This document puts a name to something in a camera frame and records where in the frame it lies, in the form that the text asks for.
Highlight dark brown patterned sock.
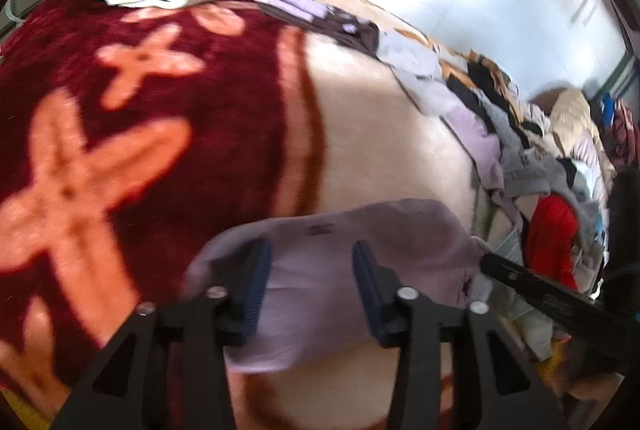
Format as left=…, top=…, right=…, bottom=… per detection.
left=310, top=6, right=382, bottom=56

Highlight grey sock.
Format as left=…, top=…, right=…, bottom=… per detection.
left=377, top=31, right=443, bottom=86

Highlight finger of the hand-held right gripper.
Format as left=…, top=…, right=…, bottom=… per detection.
left=479, top=252, right=627, bottom=361

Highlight beige quilt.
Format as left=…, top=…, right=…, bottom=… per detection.
left=530, top=86, right=617, bottom=175

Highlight pile of mixed clothes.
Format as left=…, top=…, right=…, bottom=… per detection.
left=397, top=50, right=618, bottom=361

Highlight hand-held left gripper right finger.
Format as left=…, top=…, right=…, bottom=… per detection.
left=351, top=239, right=571, bottom=430

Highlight lavender sock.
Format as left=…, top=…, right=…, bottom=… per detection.
left=184, top=199, right=497, bottom=374

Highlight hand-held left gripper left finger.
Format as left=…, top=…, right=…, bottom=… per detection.
left=52, top=237, right=275, bottom=430

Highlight purple cartoon socks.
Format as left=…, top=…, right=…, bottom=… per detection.
left=250, top=0, right=328, bottom=29

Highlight red garment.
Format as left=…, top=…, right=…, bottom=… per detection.
left=521, top=194, right=582, bottom=291

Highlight maroon floral printed blanket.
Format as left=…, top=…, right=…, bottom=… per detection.
left=0, top=0, right=566, bottom=430

